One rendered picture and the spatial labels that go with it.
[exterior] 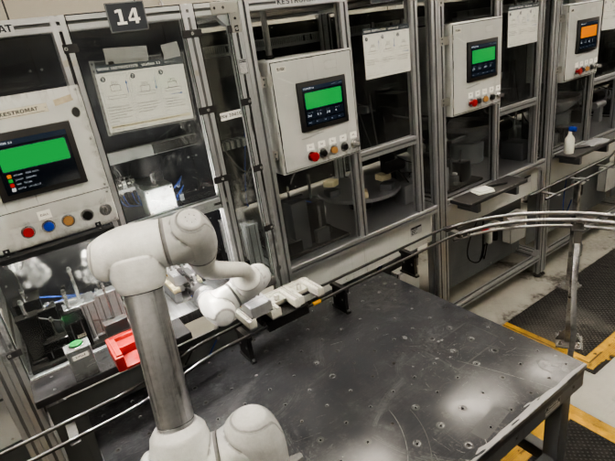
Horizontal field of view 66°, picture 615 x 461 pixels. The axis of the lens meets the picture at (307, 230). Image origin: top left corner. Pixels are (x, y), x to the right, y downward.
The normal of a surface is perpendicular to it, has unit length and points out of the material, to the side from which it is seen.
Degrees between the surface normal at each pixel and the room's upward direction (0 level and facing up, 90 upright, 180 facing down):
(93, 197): 90
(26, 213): 90
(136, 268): 77
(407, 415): 0
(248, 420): 6
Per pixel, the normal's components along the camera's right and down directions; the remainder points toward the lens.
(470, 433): -0.13, -0.92
